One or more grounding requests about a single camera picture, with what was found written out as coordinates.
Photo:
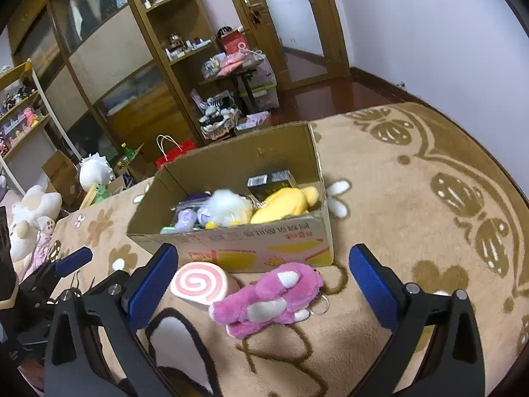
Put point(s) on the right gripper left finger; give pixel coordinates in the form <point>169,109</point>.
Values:
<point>121,305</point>

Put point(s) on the green glass bottle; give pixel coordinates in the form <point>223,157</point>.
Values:
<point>129,154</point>

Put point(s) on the wooden wardrobe cabinet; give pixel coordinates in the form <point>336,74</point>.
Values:
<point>117,73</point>

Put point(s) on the wooden door with glass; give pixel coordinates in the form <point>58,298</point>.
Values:
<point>303,40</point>

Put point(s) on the green frog plush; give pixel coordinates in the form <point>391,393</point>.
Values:
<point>97,193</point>

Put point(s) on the small black box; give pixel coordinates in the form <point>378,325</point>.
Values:
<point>262,186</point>

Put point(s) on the pink swirl roll cushion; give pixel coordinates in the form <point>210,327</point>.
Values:
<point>201,284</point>

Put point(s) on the open cardboard box on floor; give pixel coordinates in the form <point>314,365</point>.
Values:
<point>63,176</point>

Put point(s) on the pink plush bear keychain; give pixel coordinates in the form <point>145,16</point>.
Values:
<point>280,297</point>

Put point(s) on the red gift box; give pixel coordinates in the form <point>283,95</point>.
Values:
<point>234,42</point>

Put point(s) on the wicker basket with toys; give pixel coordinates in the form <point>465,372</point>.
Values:
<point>220,115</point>

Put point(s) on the white fluffy plush keychain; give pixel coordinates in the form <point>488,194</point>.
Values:
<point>229,209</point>

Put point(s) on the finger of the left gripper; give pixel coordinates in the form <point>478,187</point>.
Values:
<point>42,282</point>

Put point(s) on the small cardboard box on floor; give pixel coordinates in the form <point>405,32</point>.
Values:
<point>253,122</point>

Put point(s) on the small black side table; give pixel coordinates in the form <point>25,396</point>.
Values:
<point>242,73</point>

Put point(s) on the white round plush doll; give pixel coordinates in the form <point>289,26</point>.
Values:
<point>95,170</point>

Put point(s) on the yellow plush toy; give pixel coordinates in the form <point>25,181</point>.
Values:
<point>286,202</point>

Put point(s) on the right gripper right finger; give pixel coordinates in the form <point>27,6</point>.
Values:
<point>453,364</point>

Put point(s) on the pink clothes pile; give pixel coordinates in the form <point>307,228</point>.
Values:
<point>239,61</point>

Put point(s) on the cream cat plush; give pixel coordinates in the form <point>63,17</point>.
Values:
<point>33,224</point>

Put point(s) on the wooden figure shelf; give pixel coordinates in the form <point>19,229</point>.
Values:
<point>25,111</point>

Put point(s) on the brown cardboard box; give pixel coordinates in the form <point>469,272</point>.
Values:
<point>251,248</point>

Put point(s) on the red paper shopping bag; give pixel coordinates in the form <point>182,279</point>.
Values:
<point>170,149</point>

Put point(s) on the clear storage bin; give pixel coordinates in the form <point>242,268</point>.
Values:
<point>263,84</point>

